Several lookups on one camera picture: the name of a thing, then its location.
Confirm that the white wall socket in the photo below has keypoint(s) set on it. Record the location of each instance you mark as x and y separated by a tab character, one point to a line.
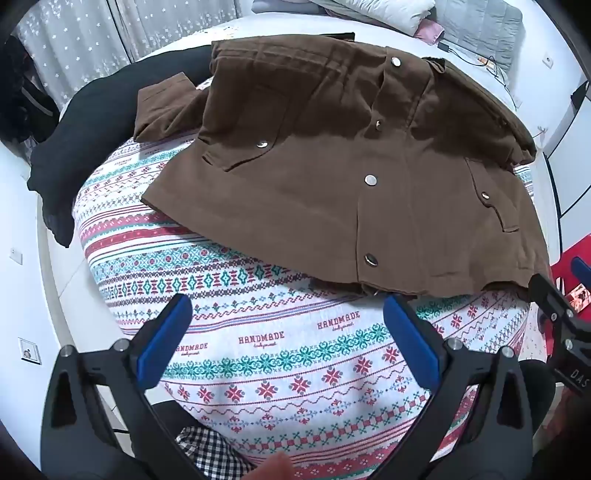
29	351
547	60

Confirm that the grey quilt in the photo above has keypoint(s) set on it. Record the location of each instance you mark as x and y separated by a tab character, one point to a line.
480	23

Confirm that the dark hanging clothes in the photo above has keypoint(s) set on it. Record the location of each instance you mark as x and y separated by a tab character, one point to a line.
23	92

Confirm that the white pillow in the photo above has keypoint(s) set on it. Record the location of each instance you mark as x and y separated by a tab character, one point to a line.
392	14

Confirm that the star-print grey curtain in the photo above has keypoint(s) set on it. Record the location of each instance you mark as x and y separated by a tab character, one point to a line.
92	37

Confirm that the patterned knit blanket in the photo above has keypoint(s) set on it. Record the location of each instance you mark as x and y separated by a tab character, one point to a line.
277	369

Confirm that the white cabinet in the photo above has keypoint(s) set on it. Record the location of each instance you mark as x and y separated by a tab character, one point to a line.
570	161

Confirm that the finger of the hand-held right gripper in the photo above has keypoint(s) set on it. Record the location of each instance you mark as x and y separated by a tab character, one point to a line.
581	266
549	295

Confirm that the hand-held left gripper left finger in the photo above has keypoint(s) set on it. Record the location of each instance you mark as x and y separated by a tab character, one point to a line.
164	341

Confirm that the brown jacket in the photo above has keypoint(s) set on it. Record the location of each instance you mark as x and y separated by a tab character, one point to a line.
300	184

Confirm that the pink cloth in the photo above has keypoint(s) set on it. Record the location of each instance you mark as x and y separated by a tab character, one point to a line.
429	31

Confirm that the white wall switch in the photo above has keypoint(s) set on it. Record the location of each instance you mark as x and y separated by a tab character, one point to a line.
16	255

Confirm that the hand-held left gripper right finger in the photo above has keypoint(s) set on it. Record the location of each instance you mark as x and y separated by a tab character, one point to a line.
411	344

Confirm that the red object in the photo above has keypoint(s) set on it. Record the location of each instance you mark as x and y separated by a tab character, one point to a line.
562	263

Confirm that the black-white checkered cloth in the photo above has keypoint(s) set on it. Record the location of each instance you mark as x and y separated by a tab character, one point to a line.
207	452

